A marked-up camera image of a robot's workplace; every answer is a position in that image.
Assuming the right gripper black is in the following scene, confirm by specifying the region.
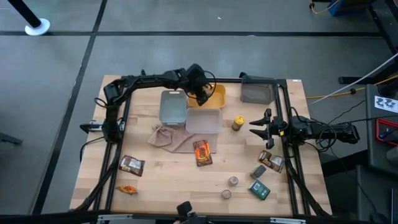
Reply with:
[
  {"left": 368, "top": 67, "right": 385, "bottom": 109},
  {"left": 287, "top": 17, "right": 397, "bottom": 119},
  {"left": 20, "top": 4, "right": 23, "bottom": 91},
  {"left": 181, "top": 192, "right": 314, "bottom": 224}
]
[{"left": 248, "top": 108, "right": 289, "bottom": 150}]

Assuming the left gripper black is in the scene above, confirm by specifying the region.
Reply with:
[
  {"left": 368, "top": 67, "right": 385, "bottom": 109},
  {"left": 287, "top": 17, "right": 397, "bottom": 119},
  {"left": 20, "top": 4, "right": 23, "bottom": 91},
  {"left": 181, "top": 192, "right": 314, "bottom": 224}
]
[{"left": 185, "top": 63, "right": 212, "bottom": 107}]

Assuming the spice jar with yellow lid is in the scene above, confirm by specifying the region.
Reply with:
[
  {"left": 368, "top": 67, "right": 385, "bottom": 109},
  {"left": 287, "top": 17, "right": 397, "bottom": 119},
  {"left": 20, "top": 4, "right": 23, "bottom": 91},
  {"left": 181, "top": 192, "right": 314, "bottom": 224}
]
[{"left": 231, "top": 114, "right": 246, "bottom": 132}]

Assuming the dark green spice tin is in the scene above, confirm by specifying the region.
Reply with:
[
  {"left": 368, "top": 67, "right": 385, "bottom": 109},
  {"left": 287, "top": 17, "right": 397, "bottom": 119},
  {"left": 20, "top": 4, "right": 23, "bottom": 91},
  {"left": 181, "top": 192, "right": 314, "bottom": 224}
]
[{"left": 249, "top": 164, "right": 267, "bottom": 180}]

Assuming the beige cloth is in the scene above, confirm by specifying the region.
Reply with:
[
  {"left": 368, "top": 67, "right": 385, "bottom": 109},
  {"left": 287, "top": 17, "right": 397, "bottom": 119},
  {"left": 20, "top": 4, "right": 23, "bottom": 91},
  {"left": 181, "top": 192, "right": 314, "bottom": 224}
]
[{"left": 147, "top": 124, "right": 218, "bottom": 154}]

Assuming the orange and black spice packet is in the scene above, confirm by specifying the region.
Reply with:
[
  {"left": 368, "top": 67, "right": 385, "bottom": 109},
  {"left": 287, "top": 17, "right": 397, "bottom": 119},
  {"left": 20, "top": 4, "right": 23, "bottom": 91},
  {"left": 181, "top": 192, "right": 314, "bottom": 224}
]
[{"left": 192, "top": 139, "right": 214, "bottom": 167}]

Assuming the brown spice packet white label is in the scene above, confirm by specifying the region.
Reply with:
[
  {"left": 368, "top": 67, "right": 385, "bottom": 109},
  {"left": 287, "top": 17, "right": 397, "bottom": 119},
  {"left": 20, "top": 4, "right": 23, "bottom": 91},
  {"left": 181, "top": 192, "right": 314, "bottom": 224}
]
[{"left": 118, "top": 154, "right": 146, "bottom": 177}]

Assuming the small orange spice packet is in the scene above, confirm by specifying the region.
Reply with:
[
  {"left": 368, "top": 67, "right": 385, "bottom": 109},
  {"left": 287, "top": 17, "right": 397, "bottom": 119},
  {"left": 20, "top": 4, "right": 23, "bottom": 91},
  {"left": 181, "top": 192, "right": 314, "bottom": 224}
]
[{"left": 115, "top": 185, "right": 139, "bottom": 196}]

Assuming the yellow plastic bin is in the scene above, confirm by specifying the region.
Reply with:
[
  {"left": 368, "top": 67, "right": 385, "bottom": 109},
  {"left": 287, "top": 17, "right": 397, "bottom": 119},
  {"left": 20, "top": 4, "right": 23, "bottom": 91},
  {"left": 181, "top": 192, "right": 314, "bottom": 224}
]
[{"left": 186, "top": 83, "right": 227, "bottom": 110}]

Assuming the translucent plastic bin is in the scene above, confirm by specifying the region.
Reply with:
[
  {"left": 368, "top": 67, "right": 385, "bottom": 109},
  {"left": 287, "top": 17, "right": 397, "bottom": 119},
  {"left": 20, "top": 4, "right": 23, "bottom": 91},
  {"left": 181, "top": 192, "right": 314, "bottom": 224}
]
[{"left": 185, "top": 107, "right": 223, "bottom": 134}]

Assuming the white plastic bin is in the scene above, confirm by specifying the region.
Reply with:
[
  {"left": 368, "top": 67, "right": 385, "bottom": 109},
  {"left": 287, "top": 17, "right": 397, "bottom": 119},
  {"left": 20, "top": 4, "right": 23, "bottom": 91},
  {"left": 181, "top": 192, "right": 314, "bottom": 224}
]
[{"left": 159, "top": 90, "right": 188, "bottom": 128}]

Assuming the dark grey plastic bin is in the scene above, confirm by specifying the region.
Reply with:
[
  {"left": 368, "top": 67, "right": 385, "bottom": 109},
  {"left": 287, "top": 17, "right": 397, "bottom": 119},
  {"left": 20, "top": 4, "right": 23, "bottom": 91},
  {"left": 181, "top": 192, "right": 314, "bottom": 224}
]
[{"left": 239, "top": 74, "right": 277, "bottom": 105}]

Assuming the crumpled brown spice packet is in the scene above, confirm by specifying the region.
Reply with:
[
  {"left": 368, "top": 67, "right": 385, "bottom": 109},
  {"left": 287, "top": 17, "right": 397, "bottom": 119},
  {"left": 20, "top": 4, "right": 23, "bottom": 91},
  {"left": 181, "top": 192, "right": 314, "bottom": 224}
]
[{"left": 258, "top": 150, "right": 286, "bottom": 174}]

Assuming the green spice tin white label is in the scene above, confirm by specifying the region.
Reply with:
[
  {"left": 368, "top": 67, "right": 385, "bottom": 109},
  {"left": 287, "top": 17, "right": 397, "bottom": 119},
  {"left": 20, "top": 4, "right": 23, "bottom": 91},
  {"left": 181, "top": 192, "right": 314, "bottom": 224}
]
[{"left": 248, "top": 179, "right": 271, "bottom": 201}]

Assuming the black knob-shaped device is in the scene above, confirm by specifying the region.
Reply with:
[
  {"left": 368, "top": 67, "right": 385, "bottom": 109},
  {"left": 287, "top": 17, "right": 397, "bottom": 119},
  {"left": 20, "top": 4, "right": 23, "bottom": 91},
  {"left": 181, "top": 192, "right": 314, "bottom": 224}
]
[{"left": 176, "top": 200, "right": 200, "bottom": 224}]

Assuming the red box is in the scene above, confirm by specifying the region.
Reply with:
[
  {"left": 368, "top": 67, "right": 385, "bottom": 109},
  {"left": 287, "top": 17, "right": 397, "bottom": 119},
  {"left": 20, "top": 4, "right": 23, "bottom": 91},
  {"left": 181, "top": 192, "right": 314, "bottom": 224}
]
[{"left": 375, "top": 118, "right": 398, "bottom": 147}]

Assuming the black side cabinet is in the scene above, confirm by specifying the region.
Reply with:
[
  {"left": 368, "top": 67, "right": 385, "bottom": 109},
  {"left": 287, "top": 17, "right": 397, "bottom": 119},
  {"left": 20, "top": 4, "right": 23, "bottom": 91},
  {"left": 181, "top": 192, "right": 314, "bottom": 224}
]
[{"left": 365, "top": 83, "right": 398, "bottom": 175}]

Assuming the white marker tag sheet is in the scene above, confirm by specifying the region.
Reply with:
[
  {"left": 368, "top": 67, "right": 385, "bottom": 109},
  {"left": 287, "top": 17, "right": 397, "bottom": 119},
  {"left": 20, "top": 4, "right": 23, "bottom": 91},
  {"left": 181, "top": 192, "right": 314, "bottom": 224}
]
[{"left": 374, "top": 95, "right": 398, "bottom": 113}]

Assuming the blue box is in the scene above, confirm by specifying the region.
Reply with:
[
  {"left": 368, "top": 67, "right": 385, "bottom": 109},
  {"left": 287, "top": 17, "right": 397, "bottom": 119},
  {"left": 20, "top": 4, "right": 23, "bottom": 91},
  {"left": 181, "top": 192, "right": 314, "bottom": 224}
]
[{"left": 328, "top": 0, "right": 374, "bottom": 17}]

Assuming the black pole white round base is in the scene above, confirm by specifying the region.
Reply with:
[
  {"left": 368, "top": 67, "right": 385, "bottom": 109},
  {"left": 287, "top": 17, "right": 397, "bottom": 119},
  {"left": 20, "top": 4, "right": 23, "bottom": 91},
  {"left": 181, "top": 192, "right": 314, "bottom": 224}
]
[{"left": 7, "top": 0, "right": 51, "bottom": 37}]

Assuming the dark furniture foot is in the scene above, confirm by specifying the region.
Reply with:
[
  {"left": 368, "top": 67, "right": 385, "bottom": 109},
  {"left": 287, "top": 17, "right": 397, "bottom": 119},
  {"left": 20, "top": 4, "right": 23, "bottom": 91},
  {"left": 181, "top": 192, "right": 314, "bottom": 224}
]
[{"left": 0, "top": 132, "right": 23, "bottom": 146}]

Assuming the black aluminium rig frame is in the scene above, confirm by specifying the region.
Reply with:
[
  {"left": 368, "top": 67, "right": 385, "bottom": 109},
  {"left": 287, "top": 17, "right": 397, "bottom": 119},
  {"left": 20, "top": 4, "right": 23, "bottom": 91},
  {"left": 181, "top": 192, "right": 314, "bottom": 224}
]
[{"left": 70, "top": 68, "right": 333, "bottom": 224}]

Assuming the yellow cable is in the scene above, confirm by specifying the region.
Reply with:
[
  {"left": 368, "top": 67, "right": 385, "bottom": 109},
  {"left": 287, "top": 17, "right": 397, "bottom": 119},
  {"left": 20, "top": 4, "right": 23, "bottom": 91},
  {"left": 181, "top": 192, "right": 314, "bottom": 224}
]
[
  {"left": 306, "top": 74, "right": 398, "bottom": 100},
  {"left": 309, "top": 0, "right": 340, "bottom": 15}
]

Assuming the white cable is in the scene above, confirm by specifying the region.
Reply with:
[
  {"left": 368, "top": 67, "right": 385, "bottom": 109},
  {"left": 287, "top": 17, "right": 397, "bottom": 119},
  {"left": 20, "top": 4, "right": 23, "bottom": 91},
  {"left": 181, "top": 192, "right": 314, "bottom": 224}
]
[{"left": 307, "top": 52, "right": 398, "bottom": 106}]

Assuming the black desk frame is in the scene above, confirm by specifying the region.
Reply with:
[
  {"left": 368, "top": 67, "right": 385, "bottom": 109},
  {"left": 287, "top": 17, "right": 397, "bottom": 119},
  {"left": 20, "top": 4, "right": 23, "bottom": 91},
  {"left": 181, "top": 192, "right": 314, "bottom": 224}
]
[{"left": 338, "top": 0, "right": 398, "bottom": 85}]

